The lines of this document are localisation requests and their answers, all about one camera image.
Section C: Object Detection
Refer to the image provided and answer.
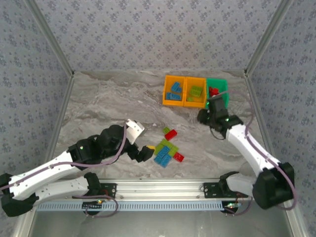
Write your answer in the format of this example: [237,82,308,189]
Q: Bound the orange plastic bin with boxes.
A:
[183,76,207,109]
[161,75,186,107]

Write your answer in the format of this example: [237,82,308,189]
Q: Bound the green plastic bin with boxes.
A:
[204,78,230,111]

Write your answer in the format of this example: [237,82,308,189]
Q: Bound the small black controller board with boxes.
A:
[82,200,104,210]
[223,201,242,213]

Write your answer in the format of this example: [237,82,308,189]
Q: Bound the grey metal lower panel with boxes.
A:
[29,211,297,237]

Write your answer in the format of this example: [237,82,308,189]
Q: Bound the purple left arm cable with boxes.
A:
[0,122,128,218]

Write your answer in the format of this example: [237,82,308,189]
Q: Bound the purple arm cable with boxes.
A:
[0,122,128,218]
[217,89,297,217]

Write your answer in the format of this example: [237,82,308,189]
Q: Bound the thin black gripper wire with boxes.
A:
[210,127,228,141]

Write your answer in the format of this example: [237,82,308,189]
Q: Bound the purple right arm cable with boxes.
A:
[217,89,297,217]

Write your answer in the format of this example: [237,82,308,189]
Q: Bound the aluminium mounting rail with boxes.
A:
[34,179,296,202]

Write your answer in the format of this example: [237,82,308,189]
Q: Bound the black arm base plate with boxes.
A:
[97,182,118,198]
[202,182,249,199]

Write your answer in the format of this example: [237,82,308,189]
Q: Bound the aluminium table side rail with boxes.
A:
[244,70,277,165]
[44,73,76,158]

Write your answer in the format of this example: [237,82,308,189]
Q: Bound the slotted grey cable duct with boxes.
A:
[36,201,224,212]

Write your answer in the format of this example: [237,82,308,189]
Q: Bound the aluminium frame post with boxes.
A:
[244,0,296,75]
[24,0,75,76]

